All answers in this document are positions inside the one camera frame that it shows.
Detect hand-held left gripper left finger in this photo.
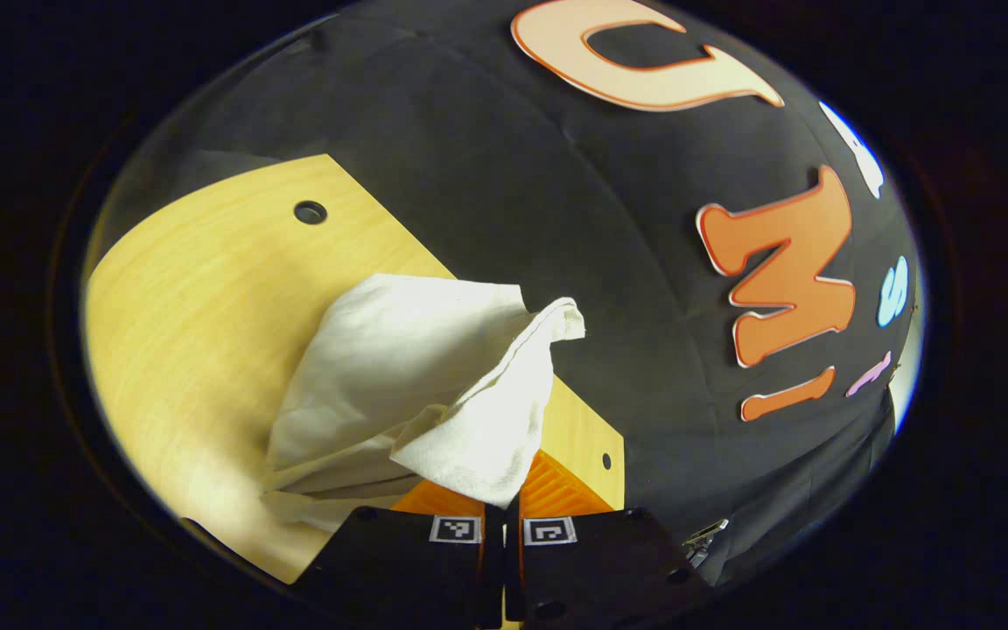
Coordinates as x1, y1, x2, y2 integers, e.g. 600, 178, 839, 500
294, 478, 506, 629

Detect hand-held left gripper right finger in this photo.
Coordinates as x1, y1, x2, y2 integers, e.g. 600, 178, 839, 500
504, 450, 717, 627

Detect white jeans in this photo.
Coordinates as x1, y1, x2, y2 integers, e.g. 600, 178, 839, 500
261, 273, 586, 533

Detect silver metal clip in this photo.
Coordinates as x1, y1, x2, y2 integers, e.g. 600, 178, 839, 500
683, 519, 730, 563

